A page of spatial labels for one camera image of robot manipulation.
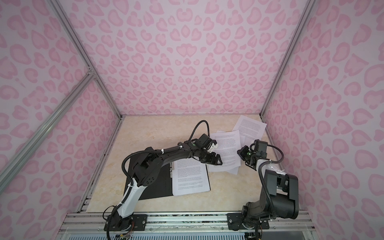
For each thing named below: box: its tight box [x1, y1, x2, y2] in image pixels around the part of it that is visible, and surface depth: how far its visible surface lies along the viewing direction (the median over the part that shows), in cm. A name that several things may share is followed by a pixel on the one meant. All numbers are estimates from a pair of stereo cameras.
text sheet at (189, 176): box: [172, 157, 211, 196], surface depth 89 cm
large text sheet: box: [207, 129, 241, 175], surface depth 96 cm
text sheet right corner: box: [232, 115, 268, 149], surface depth 115 cm
